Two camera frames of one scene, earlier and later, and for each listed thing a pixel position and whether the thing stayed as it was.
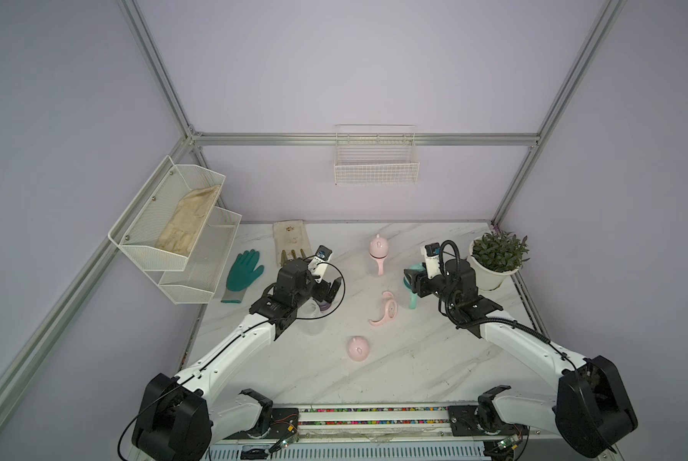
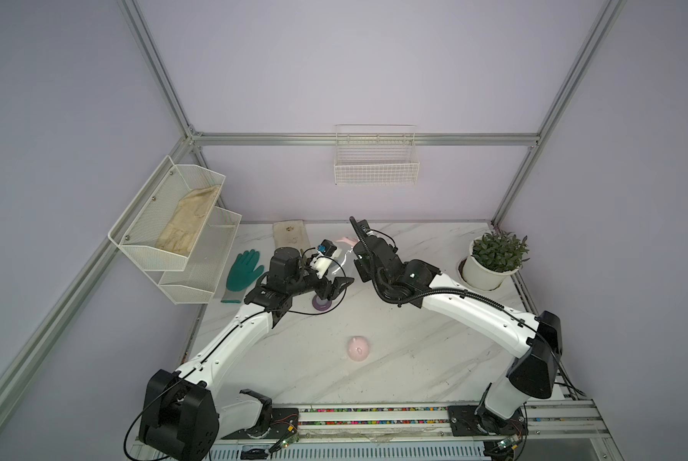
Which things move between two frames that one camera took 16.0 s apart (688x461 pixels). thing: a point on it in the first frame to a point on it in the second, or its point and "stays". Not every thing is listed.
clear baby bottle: x=309 y=317 to x=348 y=267
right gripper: x=419 y=282 to x=364 y=271
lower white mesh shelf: x=197 y=282 stays
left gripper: x=322 y=294 stays
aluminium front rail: x=382 y=424 stays
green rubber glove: x=241 y=275 stays
